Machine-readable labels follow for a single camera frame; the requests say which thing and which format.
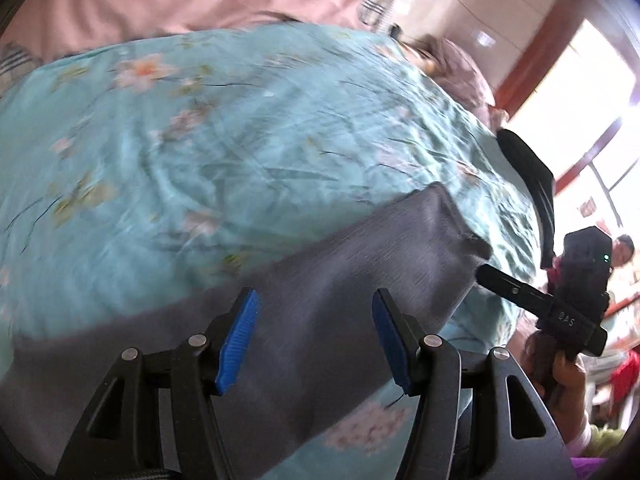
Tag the grey pants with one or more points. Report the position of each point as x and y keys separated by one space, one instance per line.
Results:
x=310 y=300

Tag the red cloth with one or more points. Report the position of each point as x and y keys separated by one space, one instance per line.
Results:
x=627 y=375

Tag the mauve pillow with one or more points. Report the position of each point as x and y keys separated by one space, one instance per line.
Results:
x=462 y=75

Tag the black cloth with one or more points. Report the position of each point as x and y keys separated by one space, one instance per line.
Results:
x=532 y=180

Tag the beige wardrobe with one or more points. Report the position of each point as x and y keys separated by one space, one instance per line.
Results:
x=480 y=5

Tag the window with red-brown frame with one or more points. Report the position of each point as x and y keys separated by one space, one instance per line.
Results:
x=595 y=125

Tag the pink bed sheet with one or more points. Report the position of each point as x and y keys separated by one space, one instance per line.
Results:
x=175 y=0

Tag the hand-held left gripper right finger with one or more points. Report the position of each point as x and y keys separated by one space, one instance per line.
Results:
x=391 y=345

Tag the person's right hand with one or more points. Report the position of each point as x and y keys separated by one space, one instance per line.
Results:
x=562 y=375

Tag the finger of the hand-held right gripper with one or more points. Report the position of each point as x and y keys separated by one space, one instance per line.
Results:
x=505 y=285

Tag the teal floral blanket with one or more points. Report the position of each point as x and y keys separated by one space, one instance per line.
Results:
x=210 y=150

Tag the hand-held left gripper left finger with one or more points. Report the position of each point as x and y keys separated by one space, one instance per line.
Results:
x=239 y=342

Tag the person's right forearm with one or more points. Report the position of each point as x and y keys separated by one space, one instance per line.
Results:
x=582 y=432

